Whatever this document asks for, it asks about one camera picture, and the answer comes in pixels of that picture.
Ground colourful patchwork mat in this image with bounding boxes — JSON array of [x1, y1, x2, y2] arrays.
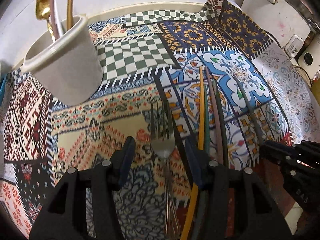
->
[[1, 0, 319, 239]]

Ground black cable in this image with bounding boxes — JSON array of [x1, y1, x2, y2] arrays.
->
[[221, 0, 313, 86]]

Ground gold spoon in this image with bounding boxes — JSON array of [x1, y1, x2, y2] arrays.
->
[[35, 0, 56, 42]]

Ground yellow chopstick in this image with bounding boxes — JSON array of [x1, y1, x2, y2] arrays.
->
[[67, 0, 73, 30], [181, 67, 205, 239]]

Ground white ceramic cup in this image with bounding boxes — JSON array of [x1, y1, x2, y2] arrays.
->
[[21, 15, 103, 106]]

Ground dark green chopstick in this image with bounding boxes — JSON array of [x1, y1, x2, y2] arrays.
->
[[191, 84, 209, 240]]

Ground white wall socket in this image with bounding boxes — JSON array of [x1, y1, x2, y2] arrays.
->
[[284, 34, 304, 58]]

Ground pink chopstick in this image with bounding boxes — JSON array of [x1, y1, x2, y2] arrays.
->
[[49, 0, 60, 40], [205, 67, 223, 164]]

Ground white appliance box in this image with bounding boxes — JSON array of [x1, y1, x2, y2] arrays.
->
[[241, 0, 310, 49]]

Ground silver fork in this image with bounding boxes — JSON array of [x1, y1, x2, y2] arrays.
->
[[150, 102, 180, 239]]

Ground black chopstick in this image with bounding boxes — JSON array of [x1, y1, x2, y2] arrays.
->
[[154, 74, 194, 186]]

